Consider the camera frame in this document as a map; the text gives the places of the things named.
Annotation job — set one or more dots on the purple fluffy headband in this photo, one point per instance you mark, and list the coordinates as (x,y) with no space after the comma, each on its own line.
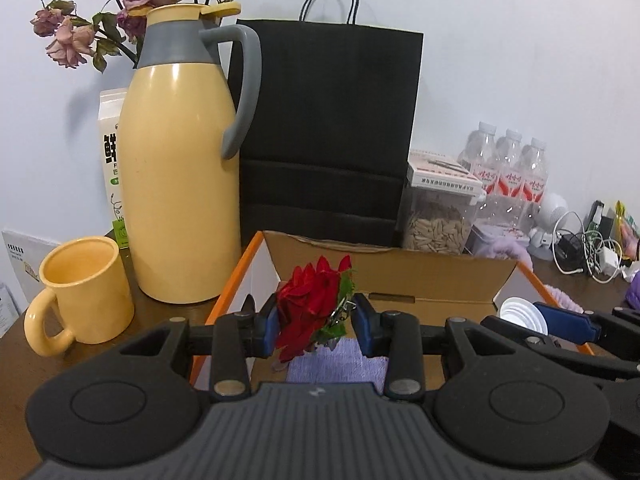
(500,250)
(562,300)

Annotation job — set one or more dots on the purple towel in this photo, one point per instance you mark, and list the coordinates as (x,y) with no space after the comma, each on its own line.
(360,365)

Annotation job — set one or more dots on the red cardboard box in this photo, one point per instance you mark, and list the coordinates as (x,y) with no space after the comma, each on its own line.
(400,275)

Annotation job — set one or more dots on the white milk carton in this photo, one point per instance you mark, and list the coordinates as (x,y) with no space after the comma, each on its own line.
(111,160)

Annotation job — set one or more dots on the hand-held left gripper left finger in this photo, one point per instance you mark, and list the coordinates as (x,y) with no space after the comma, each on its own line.
(266,330)

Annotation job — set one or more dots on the clear seed container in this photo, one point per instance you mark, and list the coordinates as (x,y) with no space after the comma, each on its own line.
(435,225)

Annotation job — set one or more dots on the white robot-shaped fan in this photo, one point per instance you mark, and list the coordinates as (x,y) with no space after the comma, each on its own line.
(550,210)

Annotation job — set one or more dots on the red rose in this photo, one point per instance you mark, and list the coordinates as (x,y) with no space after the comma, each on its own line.
(310,300)

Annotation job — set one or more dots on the purple tissue pack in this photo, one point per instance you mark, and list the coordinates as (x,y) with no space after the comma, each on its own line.
(632,290)

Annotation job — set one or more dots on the small black box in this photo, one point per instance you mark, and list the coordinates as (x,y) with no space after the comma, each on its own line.
(600,215)

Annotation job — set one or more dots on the yellow mug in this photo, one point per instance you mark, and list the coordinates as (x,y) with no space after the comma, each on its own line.
(90,290)

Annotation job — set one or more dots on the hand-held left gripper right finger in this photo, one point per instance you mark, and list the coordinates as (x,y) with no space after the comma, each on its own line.
(362,330)

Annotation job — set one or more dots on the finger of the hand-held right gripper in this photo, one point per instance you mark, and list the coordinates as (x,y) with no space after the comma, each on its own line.
(565,320)
(627,317)

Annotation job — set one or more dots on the white charger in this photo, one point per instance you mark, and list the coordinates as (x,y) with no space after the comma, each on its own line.
(609,260)

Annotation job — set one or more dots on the yellow thermos jug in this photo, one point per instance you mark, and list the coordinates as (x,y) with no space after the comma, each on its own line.
(175,185)

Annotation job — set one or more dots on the colourful snack packet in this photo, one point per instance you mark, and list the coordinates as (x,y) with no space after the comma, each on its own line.
(629,230)

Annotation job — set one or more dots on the black paper bag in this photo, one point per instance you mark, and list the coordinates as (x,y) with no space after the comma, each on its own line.
(325,110)

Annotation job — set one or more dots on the black power adapter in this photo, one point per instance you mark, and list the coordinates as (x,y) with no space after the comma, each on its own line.
(570,247)

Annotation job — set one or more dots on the white booklet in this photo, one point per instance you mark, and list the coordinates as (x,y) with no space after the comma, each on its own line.
(25,270)

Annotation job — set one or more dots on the white flat box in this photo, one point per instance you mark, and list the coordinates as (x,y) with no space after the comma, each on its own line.
(440,165)

